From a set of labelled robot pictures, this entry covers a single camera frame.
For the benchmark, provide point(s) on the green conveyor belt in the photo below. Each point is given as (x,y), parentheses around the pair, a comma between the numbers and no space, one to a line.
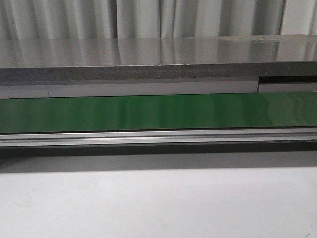
(158,112)

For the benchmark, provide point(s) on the grey stone countertop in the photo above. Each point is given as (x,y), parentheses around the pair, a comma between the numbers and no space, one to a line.
(156,58)

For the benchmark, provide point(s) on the grey cabinet front panel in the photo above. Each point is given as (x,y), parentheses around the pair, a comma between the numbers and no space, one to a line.
(129,87)

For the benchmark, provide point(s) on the grey cabinet drawer right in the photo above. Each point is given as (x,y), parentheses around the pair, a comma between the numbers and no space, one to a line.
(287,84)

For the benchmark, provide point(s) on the white pleated curtain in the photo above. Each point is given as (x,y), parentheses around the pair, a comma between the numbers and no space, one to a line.
(85,19)

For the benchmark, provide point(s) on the aluminium conveyor side rail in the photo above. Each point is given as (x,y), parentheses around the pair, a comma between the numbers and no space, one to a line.
(158,137)

